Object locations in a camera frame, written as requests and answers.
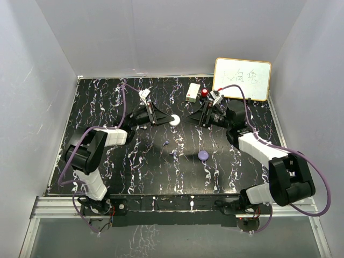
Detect white cardboard box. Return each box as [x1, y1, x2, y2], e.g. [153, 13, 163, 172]
[185, 83, 200, 103]

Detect white earbud charging case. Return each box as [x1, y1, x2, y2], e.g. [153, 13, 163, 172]
[169, 114, 181, 126]

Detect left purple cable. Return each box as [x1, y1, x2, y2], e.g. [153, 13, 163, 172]
[58, 83, 143, 233]

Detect red emergency stop button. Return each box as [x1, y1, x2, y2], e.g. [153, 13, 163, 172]
[199, 89, 209, 102]

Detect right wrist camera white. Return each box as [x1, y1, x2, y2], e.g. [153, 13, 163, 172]
[210, 90, 224, 106]

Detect purple round earbud case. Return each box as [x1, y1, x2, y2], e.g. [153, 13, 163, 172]
[197, 150, 209, 161]

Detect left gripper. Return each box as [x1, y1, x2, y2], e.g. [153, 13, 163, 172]
[129, 102, 175, 128]

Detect aluminium frame rail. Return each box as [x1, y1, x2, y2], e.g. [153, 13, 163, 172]
[20, 197, 332, 257]

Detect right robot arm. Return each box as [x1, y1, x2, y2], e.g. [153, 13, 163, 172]
[184, 101, 316, 213]

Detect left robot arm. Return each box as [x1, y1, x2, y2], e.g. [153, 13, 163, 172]
[64, 102, 181, 214]

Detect white whiteboard yellow frame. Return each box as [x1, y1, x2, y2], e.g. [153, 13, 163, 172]
[212, 58, 272, 102]

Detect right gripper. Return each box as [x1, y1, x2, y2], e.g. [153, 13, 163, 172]
[183, 101, 232, 130]

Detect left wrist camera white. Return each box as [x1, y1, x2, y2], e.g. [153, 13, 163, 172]
[139, 89, 151, 106]

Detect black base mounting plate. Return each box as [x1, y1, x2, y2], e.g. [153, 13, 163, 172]
[77, 194, 271, 227]

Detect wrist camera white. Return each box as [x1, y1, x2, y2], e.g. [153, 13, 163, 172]
[139, 89, 151, 106]
[210, 90, 224, 106]

